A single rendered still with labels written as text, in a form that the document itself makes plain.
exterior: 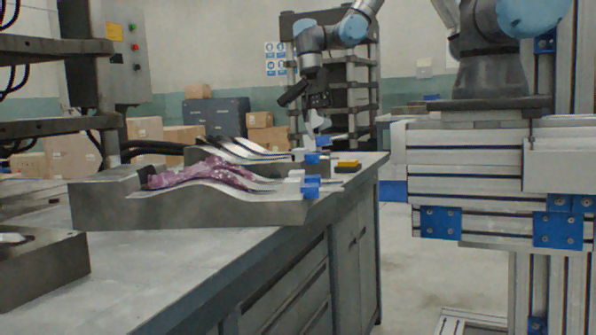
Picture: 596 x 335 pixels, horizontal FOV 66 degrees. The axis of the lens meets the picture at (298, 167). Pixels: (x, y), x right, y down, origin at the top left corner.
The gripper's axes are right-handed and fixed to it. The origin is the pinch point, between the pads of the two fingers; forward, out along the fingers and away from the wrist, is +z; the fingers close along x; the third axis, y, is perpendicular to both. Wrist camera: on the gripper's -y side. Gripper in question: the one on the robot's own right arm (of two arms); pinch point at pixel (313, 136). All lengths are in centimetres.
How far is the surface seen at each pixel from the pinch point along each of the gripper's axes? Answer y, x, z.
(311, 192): 12.1, -38.3, 15.8
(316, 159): 4.8, -12.9, 7.5
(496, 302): 42, 114, 86
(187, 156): -33.6, -18.2, 1.2
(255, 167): -11.6, -17.5, 7.4
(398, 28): -57, 615, -210
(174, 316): 6, -80, 29
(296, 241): 1.2, -25.3, 27.9
